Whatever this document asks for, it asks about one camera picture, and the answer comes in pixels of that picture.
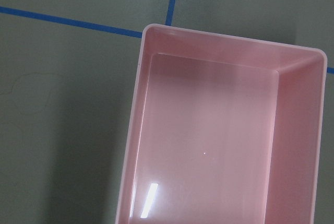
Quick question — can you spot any pink plastic bin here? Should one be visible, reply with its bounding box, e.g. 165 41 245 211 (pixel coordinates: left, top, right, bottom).
115 24 327 223

